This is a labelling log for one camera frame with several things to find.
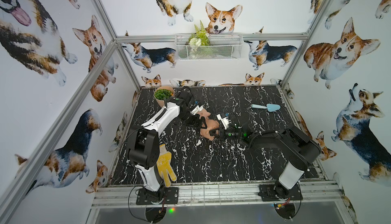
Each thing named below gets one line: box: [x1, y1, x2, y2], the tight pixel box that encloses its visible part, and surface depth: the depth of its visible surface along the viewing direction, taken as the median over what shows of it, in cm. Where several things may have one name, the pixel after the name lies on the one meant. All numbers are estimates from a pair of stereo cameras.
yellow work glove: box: [156, 144, 178, 188], surface depth 83 cm
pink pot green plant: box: [153, 85, 175, 108], surface depth 105 cm
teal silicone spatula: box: [250, 103, 281, 112], surface depth 111 cm
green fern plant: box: [188, 20, 211, 47], surface depth 84 cm
